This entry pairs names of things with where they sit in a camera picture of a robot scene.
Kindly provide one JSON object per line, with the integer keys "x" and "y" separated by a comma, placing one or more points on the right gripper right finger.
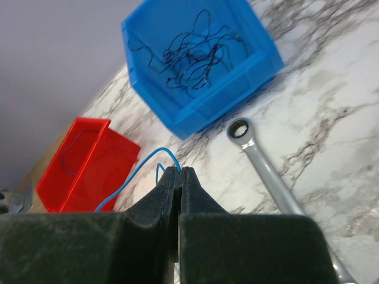
{"x": 219, "y": 247}

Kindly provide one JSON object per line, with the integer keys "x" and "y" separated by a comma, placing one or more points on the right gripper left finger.
{"x": 138, "y": 245}

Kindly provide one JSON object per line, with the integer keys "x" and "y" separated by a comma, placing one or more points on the red plastic bin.
{"x": 92, "y": 162}

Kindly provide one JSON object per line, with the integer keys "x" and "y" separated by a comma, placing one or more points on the silver ratchet wrench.
{"x": 266, "y": 171}

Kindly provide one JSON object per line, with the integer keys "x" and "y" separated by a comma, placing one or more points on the wooden board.
{"x": 38, "y": 170}

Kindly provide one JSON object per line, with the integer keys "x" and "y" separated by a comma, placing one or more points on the right blue plastic bin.
{"x": 193, "y": 61}

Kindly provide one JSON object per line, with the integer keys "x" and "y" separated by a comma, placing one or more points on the grey metal stand bracket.
{"x": 14, "y": 203}

